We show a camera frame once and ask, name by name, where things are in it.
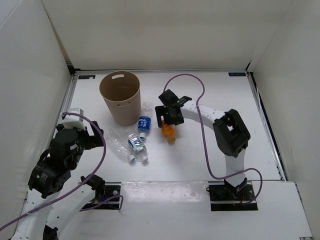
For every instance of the left aluminium frame rail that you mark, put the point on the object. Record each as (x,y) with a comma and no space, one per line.
(67,98)

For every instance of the orange plastic bottle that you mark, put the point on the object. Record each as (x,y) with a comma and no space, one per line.
(168,132)

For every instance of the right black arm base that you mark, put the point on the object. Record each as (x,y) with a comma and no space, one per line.
(221,200)

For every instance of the right blue corner sticker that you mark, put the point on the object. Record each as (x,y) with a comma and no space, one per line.
(237,74)

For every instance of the blue label plastic bottle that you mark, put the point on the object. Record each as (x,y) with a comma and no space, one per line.
(144,122)

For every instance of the clear unlabelled plastic bottle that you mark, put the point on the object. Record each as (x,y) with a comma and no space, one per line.
(120,148)

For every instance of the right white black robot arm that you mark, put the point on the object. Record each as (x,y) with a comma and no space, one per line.
(231,133)

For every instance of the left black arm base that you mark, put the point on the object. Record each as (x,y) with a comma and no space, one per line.
(108,199)

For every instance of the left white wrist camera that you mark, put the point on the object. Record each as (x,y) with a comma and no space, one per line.
(72,117)

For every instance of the right aluminium frame rail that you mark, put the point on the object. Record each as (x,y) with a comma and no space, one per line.
(267,126)

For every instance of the tan cylindrical waste bin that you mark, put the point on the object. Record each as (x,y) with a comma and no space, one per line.
(121,91)

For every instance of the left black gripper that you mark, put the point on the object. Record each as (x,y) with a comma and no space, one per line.
(93,140)

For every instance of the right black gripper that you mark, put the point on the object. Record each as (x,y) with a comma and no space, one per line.
(161,111)

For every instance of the blue corner sticker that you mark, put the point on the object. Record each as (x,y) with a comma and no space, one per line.
(237,74)
(86,77)

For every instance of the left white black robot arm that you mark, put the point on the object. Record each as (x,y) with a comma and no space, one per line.
(52,171)

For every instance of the green blue label bottle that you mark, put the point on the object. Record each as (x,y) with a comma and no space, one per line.
(137,145)

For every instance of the aluminium frame rail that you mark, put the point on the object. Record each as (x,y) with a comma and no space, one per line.
(267,126)
(67,98)

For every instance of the left blue corner sticker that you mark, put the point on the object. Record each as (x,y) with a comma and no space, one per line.
(86,77)

